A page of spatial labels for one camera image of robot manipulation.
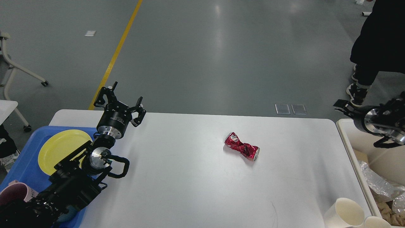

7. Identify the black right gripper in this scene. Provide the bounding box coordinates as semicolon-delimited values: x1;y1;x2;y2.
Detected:
333;99;380;134

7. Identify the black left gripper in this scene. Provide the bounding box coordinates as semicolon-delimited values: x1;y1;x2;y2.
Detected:
94;82;146;139

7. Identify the yellow plastic plate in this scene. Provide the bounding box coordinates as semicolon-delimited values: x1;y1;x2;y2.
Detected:
38;130;92;176

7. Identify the aluminium foil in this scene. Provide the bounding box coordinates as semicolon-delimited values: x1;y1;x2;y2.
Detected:
358;160;405;204

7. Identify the white paper cup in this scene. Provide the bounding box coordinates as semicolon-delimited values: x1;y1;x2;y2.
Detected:
323;198;365;228
362;216;391;228

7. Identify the dark green mug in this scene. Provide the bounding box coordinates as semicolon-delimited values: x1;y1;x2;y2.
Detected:
56;205;78;224

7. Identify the brown paper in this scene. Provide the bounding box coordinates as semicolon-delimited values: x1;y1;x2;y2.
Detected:
376;200;405;227

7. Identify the crushed red soda can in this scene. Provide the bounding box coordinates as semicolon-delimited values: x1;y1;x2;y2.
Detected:
224;132;260;161

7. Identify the brown paper bag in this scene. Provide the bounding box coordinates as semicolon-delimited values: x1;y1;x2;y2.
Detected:
353;149;369;164

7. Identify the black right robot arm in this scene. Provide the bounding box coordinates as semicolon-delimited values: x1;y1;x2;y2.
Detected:
333;91;405;149

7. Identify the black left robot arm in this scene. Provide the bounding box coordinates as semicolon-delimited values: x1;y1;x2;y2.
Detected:
1;82;146;228

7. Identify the clear floor plate right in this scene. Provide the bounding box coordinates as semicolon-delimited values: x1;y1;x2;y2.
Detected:
291;104;307;115

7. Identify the clear floor plate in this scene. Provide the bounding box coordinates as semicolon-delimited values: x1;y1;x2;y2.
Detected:
275;104;291;115
291;104;307;115

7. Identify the beige plastic bin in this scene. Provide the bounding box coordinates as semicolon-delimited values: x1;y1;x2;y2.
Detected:
336;119;405;217

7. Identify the clear floor plate left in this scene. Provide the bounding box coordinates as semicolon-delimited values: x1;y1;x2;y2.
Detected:
275;104;291;115

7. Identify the person in black coat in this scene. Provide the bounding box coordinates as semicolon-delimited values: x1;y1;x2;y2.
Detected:
346;0;405;107

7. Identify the white paper scrap on floor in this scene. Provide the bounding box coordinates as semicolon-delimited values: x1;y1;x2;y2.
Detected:
84;30;97;37

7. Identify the foil inside bin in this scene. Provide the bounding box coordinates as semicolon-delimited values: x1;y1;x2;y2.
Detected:
392;192;405;213

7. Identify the white side table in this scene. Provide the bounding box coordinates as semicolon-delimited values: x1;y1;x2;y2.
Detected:
0;99;18;125

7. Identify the blue plastic tray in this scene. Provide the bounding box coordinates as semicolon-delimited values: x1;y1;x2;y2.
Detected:
4;126;95;228

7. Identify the pink ribbed mug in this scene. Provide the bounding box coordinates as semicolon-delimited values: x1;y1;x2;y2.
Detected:
0;180;39;206

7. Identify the white chair frame with casters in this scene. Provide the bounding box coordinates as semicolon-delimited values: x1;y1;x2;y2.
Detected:
0;32;49;133

